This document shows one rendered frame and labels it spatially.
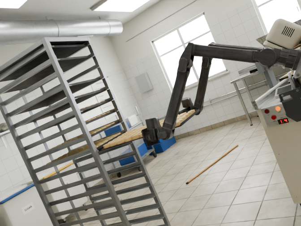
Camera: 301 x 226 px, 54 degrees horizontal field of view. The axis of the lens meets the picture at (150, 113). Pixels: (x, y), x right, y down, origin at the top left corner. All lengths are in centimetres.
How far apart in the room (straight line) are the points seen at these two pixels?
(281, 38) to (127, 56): 596
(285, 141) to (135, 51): 539
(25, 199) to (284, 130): 319
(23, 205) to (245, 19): 488
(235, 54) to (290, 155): 106
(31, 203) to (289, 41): 358
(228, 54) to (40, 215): 344
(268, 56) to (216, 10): 494
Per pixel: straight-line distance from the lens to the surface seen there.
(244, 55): 148
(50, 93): 207
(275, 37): 161
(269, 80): 305
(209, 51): 151
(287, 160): 235
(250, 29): 617
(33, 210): 428
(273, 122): 223
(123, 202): 257
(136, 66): 724
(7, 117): 238
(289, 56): 146
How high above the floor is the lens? 123
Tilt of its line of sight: 3 degrees down
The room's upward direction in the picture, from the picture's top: 23 degrees counter-clockwise
